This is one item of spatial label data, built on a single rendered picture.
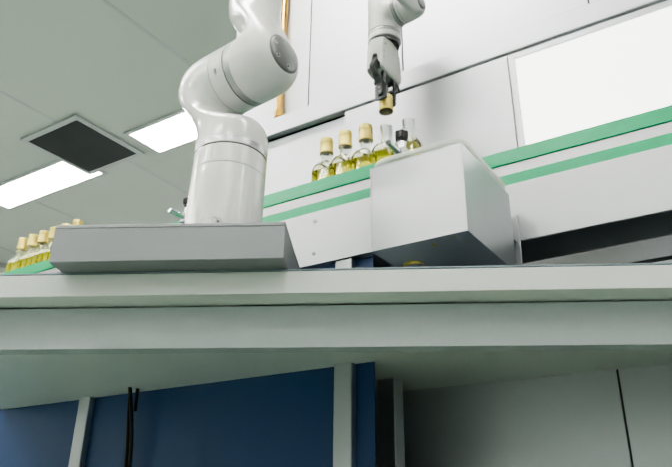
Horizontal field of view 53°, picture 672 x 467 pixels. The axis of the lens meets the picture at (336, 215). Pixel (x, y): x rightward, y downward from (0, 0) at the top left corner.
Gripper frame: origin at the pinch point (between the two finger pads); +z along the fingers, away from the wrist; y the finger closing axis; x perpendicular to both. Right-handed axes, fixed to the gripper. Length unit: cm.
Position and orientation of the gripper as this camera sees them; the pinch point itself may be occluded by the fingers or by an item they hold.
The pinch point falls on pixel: (385, 96)
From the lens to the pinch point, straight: 170.4
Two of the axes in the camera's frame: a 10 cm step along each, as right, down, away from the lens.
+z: -0.1, 9.1, -4.2
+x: 8.3, -2.2, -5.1
